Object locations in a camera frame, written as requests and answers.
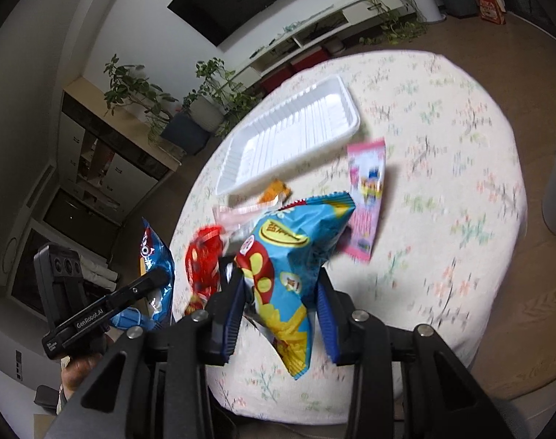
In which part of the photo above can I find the potted plant white pot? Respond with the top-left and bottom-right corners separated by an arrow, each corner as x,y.
183,57 -> 261,139

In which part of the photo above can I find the blue oreo snack bag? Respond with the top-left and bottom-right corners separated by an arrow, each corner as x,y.
140,218 -> 175,327

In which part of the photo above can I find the pink cartoon snack pack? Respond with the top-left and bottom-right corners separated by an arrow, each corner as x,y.
340,138 -> 386,263

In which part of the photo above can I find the potted plant dark pot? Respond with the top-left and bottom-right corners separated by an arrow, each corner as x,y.
103,53 -> 212,157

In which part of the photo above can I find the wooden shelf cabinet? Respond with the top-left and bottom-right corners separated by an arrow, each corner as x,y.
56,77 -> 180,225

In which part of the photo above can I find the blue yellow chip bag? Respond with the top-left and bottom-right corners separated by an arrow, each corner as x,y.
235,191 -> 355,379

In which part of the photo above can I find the white plastic tray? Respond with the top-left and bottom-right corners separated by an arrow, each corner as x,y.
215,74 -> 360,196

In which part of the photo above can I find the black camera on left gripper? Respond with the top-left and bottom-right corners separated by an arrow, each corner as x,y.
34,243 -> 86,330

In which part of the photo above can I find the orange snack bar wrapper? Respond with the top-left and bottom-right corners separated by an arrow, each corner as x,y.
258,179 -> 292,203

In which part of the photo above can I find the red paper bag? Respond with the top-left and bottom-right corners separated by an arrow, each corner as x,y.
478,0 -> 505,25

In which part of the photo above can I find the white tv console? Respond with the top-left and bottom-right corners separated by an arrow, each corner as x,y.
235,0 -> 414,88

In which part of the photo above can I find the pale pink snack pack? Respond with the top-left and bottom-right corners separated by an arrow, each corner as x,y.
212,196 -> 283,236

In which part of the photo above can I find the person left hand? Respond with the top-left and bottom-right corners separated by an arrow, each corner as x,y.
60,354 -> 102,400

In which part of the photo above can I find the red snack bag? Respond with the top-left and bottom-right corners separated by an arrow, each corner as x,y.
184,225 -> 224,316

